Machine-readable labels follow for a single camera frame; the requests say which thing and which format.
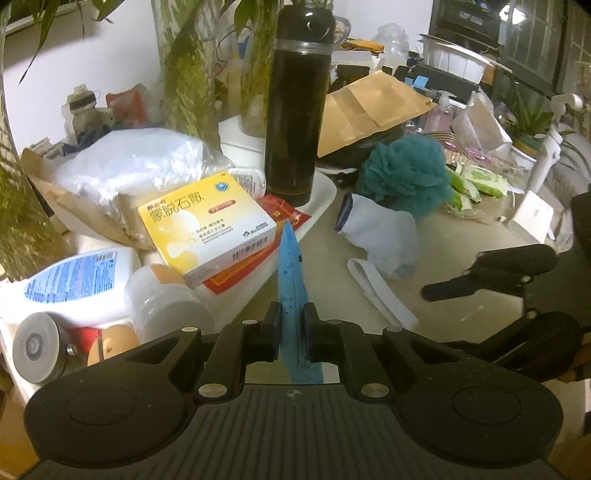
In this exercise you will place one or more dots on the potted aloe plant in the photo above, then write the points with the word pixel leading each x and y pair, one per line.
pixel 531 124

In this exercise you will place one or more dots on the teal bath pouf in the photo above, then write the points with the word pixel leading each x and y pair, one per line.
pixel 406 175

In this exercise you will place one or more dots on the narrow glass vase with bamboo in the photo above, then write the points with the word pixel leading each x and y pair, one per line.
pixel 256 92

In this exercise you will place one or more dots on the large white plastic bag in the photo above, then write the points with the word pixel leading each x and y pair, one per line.
pixel 138 161

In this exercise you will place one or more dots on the white phone gimbal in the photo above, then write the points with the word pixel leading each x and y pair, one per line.
pixel 547 147

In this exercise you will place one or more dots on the white box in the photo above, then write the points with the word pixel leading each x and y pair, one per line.
pixel 531 217

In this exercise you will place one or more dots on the dark object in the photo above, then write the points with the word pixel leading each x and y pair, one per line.
pixel 582 221

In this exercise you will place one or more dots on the white plastic basket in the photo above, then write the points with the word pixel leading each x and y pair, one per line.
pixel 461 60

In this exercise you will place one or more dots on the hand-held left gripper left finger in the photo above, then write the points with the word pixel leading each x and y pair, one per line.
pixel 270 337

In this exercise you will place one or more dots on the blue packet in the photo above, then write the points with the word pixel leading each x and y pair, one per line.
pixel 291 277

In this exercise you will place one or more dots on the white plastic jar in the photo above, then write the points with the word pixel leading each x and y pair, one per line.
pixel 166 309

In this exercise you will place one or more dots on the grey metal cylinder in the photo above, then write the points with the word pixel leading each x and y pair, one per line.
pixel 39 346

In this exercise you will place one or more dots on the red and white packet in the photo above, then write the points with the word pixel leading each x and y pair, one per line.
pixel 129 106

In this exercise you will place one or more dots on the black crate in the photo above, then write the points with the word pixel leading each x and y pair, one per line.
pixel 466 21

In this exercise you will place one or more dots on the black thermos bottle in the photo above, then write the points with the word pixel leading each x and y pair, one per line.
pixel 295 115

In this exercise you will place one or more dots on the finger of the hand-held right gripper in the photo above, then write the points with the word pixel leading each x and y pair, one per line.
pixel 489 346
pixel 508 267

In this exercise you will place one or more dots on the brown paper envelope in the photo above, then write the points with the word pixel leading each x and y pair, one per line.
pixel 369 110

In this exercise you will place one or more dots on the white tray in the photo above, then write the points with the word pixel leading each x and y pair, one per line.
pixel 323 189

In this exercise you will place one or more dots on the barred window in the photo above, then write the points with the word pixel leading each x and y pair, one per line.
pixel 531 41

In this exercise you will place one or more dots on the small white tube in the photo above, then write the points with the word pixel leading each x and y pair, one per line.
pixel 249 182

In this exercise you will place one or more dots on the wide glass vase with bamboo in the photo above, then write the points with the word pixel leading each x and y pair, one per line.
pixel 189 83

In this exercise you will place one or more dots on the white lotion bottle blue label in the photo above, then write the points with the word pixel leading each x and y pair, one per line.
pixel 69 281

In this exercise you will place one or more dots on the crumpled white bag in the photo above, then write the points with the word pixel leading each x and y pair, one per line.
pixel 482 122

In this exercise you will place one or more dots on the white sock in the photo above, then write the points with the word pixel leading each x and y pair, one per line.
pixel 388 240

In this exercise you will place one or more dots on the black box blue sticker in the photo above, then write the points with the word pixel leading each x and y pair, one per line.
pixel 438 83

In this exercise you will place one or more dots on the brown egg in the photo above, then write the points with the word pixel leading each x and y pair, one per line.
pixel 115 344

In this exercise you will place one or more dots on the yellow medicine box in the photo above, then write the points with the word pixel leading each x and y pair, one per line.
pixel 203 230

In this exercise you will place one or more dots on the red envelope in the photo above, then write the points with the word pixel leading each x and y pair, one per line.
pixel 281 212

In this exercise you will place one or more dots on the green wet wipe packet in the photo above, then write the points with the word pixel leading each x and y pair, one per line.
pixel 461 187
pixel 489 182

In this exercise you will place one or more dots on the brown paper bag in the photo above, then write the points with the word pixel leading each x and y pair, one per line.
pixel 92 217

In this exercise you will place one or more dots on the small red item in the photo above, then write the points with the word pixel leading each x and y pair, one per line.
pixel 87 337

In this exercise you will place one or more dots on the pink pump bottle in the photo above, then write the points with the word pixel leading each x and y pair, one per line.
pixel 438 115

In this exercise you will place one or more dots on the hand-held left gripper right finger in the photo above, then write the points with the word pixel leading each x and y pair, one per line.
pixel 311 337

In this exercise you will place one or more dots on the tall glass vase with stems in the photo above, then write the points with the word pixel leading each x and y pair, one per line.
pixel 23 184

